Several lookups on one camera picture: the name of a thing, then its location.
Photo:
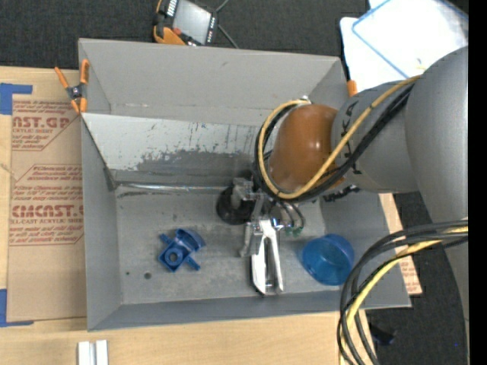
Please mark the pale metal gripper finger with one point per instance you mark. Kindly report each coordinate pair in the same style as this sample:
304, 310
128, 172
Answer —
258, 264
274, 257

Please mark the black round disc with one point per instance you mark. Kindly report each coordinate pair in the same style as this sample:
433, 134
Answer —
226, 209

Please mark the grey metal bin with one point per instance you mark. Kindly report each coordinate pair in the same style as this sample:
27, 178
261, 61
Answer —
213, 219

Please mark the clear blue plastic cup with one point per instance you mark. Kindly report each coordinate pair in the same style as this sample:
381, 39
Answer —
327, 259

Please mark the blue plastic toy part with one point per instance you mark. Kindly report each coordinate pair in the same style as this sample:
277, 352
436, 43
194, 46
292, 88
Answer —
176, 255

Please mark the brown cardboard board, red print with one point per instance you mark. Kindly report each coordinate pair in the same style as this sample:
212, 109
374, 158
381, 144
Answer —
45, 276

